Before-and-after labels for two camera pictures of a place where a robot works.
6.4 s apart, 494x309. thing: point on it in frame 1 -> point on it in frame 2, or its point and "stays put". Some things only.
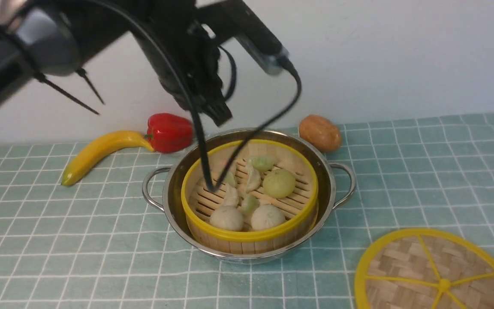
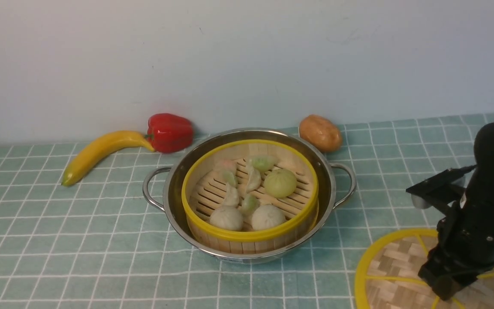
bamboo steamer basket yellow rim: [266, 204] stays put
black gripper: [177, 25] -> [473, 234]
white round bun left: [227, 218] stays put
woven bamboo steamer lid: [435, 268] stays put
